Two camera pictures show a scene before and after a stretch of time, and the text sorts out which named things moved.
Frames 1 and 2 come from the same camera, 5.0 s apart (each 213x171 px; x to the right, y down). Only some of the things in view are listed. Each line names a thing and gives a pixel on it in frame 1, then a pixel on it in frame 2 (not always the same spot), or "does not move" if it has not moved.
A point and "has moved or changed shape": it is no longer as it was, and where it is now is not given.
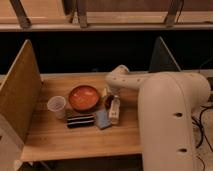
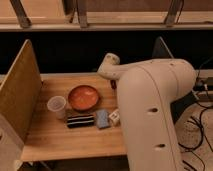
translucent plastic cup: (56, 104) does not move
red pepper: (108, 101) has moved or changed shape
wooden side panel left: (20, 94) does not move
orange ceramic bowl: (84, 98) does not move
